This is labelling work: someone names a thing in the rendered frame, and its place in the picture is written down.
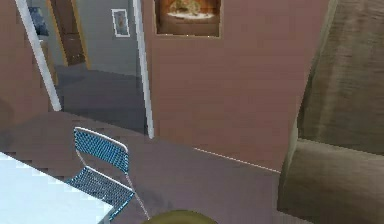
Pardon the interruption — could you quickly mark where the small white framed picture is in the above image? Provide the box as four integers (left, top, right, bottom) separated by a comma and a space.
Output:
111, 8, 131, 38

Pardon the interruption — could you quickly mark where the blue mesh folding chair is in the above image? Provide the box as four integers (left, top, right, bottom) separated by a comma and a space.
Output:
65, 126, 152, 222

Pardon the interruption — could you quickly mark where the brown fabric sofa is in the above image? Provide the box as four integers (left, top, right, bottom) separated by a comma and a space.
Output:
277, 0, 384, 224

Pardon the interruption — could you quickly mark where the olive green round object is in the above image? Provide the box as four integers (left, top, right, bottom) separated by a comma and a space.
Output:
140, 209, 219, 224

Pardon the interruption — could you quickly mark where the brown wooden door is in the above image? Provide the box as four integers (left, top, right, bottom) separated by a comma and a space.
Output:
46, 0, 92, 70

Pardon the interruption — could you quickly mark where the framed orange food picture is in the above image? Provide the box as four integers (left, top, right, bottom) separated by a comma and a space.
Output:
153, 0, 222, 38

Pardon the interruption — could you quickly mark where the dark blue framed picture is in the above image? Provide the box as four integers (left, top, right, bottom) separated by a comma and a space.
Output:
27, 6, 50, 37

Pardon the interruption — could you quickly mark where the white table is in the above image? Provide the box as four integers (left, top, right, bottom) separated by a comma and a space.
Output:
0, 151, 114, 224

